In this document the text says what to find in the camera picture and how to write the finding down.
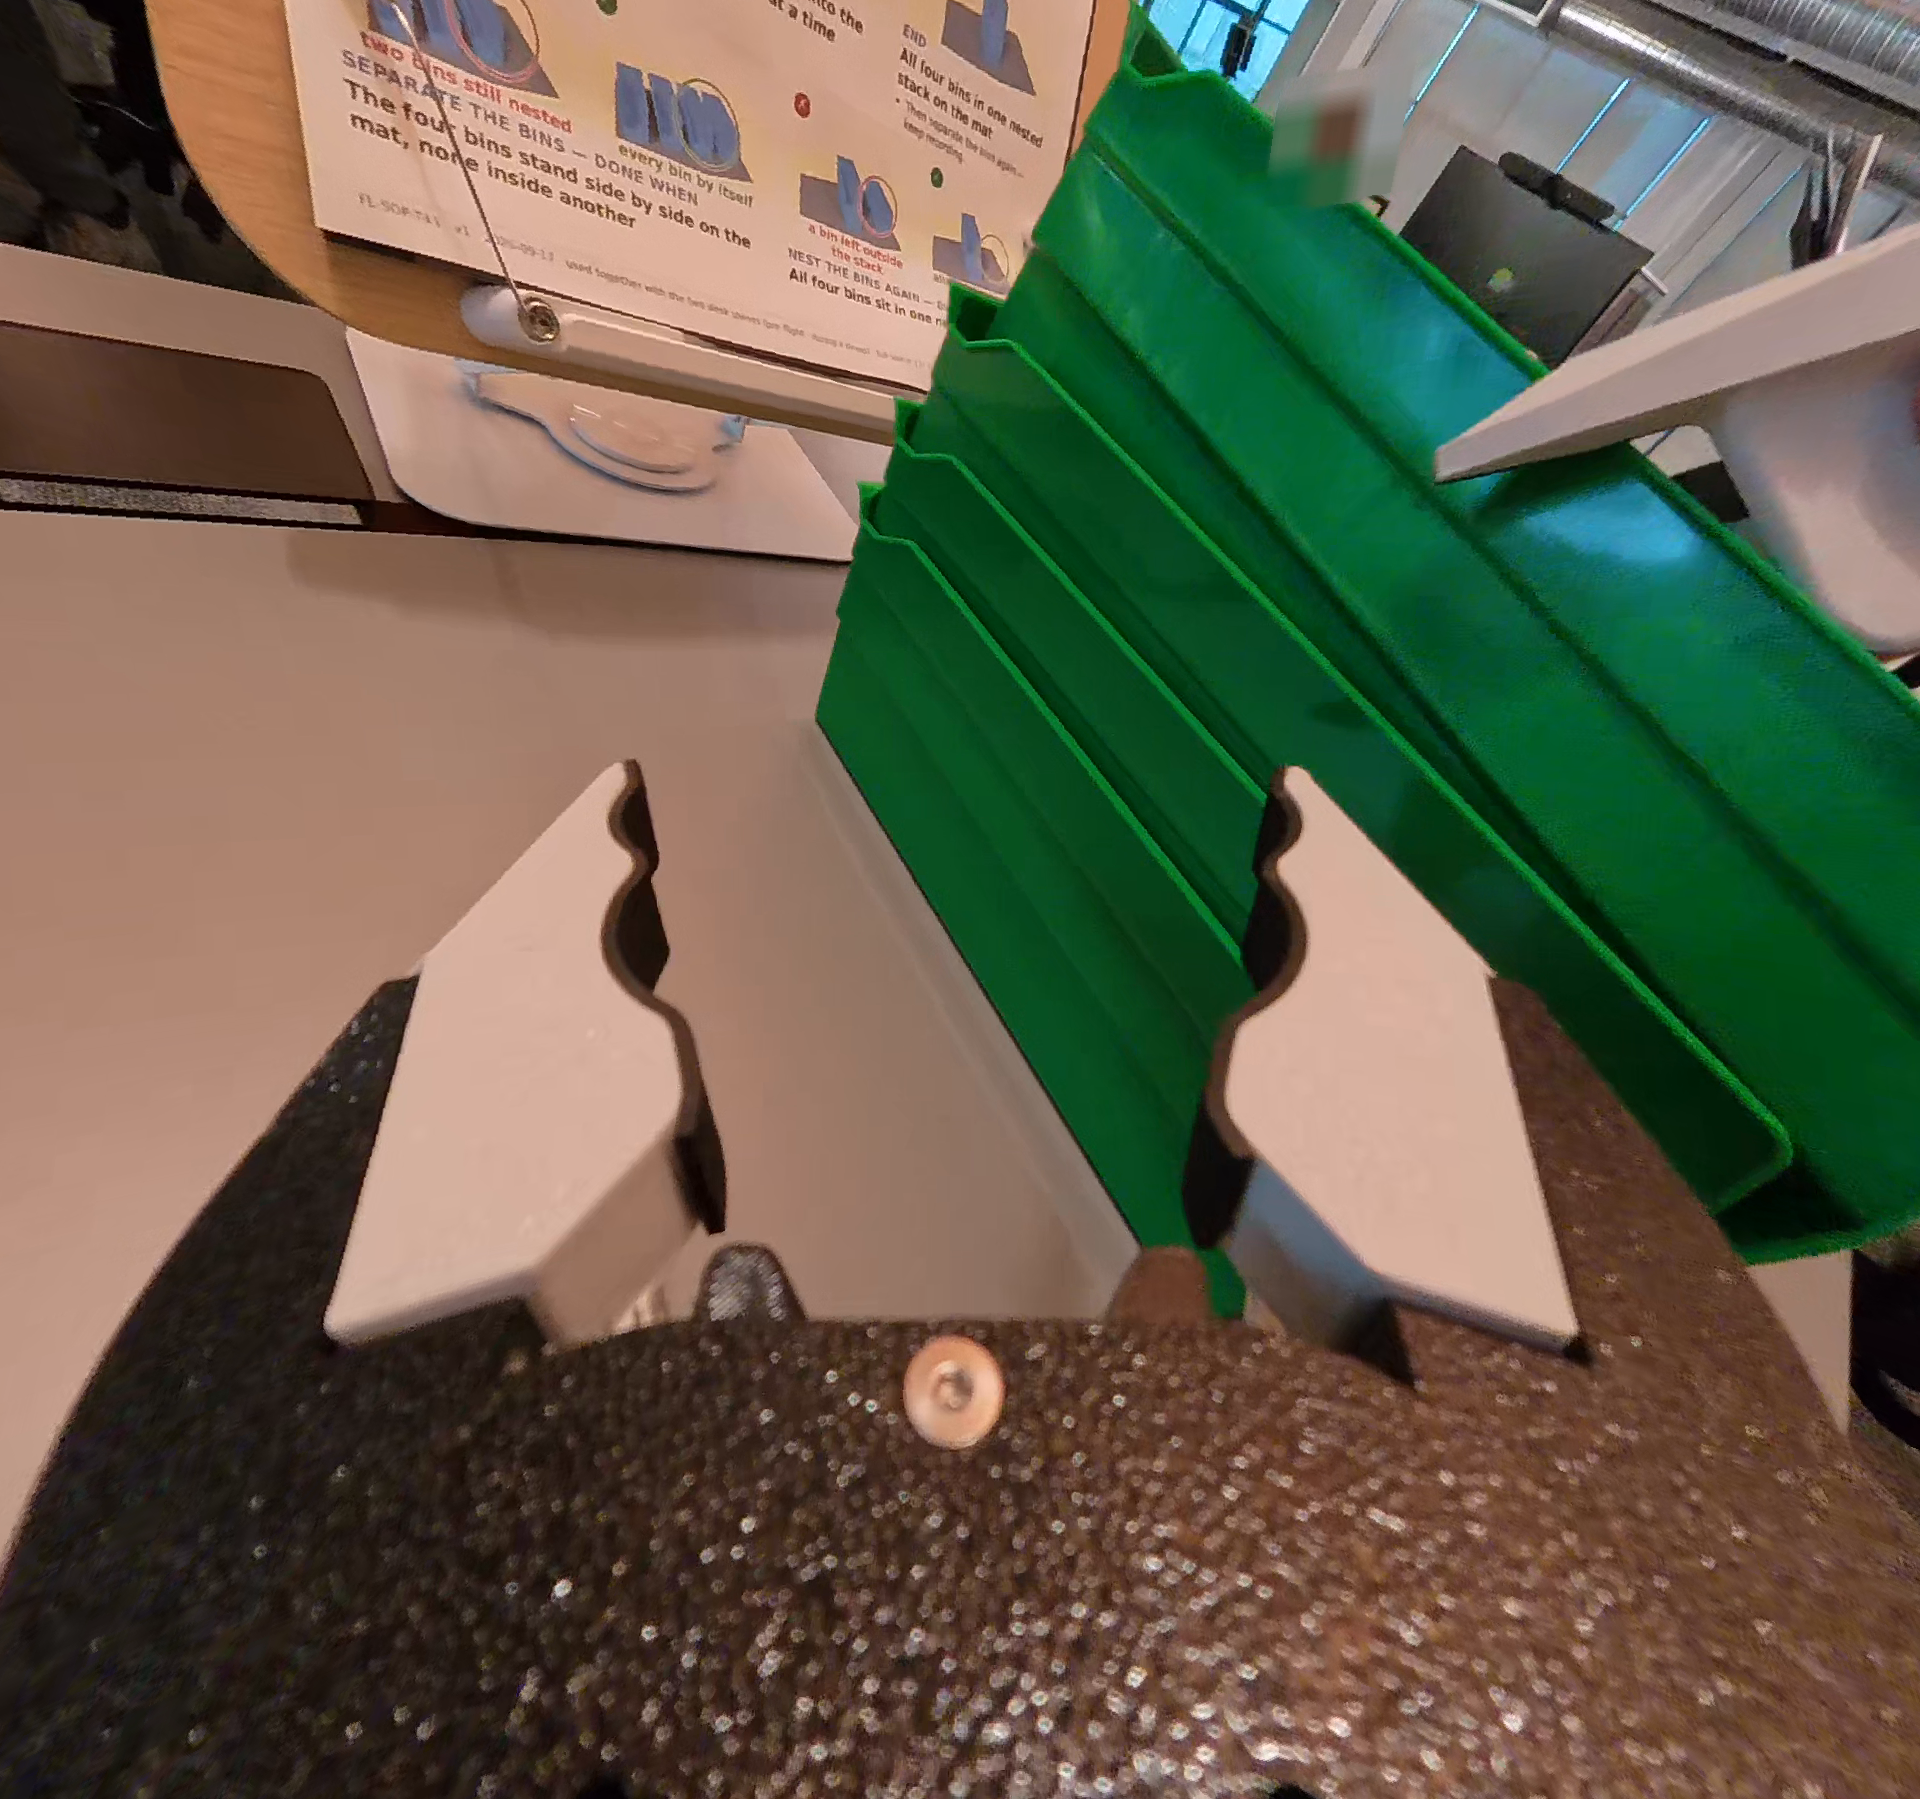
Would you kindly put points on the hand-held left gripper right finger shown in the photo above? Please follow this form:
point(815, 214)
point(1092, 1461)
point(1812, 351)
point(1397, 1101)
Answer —
point(1397, 1140)

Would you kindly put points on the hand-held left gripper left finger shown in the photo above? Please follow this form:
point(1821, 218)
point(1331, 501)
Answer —
point(496, 1140)

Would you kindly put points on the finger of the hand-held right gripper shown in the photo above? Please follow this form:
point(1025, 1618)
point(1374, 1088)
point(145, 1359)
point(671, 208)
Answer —
point(1743, 363)

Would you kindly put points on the dark monitor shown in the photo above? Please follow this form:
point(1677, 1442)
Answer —
point(1547, 255)

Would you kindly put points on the printed instruction sheet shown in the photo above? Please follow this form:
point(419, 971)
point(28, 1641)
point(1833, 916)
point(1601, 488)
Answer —
point(750, 60)

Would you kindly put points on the instruction sheet on stand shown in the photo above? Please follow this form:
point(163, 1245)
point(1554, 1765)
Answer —
point(212, 60)

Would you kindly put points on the silver ceiling duct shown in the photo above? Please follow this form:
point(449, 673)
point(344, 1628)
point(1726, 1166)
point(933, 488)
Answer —
point(1681, 2)

